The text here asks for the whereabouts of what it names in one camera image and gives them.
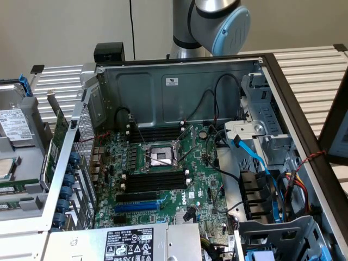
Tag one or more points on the blue plastic disk bracket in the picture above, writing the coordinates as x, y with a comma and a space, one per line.
25, 83

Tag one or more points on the blue card retention clip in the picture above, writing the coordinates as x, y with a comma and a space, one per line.
69, 180
58, 220
66, 193
63, 206
74, 160

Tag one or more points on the thin metal locking lever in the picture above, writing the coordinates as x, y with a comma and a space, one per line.
140, 131
159, 161

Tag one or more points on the CPU socket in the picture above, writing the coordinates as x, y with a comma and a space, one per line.
159, 157

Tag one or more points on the green motherboard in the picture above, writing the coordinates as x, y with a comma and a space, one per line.
201, 174

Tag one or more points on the grey power supply unit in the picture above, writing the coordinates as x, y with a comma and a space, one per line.
89, 243

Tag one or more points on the short black expansion slot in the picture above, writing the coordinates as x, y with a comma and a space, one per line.
119, 219

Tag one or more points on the silver hard disk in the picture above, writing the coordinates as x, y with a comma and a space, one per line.
16, 122

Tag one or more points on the grey perforated drive cage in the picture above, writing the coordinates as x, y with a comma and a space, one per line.
288, 236

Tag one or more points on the metal socket cover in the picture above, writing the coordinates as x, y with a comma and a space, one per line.
187, 141

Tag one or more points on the green RAM stick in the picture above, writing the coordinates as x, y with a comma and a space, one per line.
13, 188
8, 206

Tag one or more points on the silver disk bay bracket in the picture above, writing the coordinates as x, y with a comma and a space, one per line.
244, 127

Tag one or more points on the blue expansion slot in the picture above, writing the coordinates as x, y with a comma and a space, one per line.
136, 208

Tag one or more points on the grey metal disk bay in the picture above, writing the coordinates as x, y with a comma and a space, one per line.
267, 108

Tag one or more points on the round coin battery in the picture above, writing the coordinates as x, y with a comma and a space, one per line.
202, 134

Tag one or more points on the silver CPU chip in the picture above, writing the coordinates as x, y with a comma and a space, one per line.
5, 170

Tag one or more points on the black box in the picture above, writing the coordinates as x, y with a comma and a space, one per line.
108, 51

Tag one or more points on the green graphics card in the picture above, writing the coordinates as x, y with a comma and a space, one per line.
58, 127

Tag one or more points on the long black expansion slot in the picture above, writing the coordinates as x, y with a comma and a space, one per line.
136, 197

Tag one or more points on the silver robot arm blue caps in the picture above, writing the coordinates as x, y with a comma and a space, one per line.
206, 24

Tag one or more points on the silver finned heat sink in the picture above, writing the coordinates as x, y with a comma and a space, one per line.
185, 216

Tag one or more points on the open grey PC case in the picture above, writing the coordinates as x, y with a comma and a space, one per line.
152, 98

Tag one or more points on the black plastic fan shroud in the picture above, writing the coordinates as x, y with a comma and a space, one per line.
253, 190

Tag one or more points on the black table corner cap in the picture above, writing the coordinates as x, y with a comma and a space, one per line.
340, 48
37, 69

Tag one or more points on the black RAM slot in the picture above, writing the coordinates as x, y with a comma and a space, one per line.
155, 136
157, 188
155, 127
155, 131
157, 176
157, 184
157, 180

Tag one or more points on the dark framed panel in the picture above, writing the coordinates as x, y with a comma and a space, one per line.
337, 136

